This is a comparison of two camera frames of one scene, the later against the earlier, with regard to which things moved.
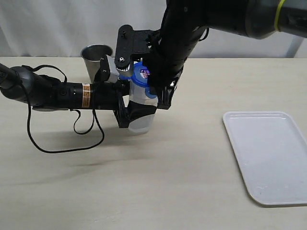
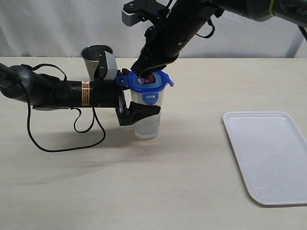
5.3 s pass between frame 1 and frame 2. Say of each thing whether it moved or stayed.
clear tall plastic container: moved
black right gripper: moved
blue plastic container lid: moved
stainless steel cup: stayed
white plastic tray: stayed
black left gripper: stayed
